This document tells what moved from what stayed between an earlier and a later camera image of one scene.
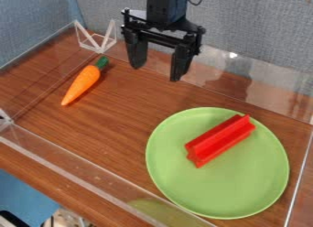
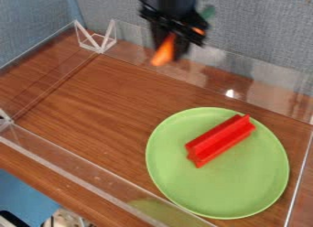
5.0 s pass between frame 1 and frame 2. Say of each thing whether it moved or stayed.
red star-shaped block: stayed
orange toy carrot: moved
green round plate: stayed
